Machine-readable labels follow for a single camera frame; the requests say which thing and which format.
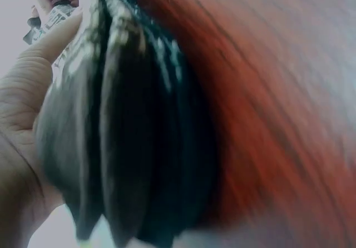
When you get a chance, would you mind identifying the person's left hand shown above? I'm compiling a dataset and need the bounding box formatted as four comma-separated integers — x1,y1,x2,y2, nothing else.
0,10,84,248

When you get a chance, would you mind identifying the bundle of dark foil pouches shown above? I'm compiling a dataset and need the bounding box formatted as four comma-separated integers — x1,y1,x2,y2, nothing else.
33,0,222,248

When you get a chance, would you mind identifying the white black printed packet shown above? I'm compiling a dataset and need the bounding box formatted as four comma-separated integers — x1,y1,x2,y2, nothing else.
22,0,76,46

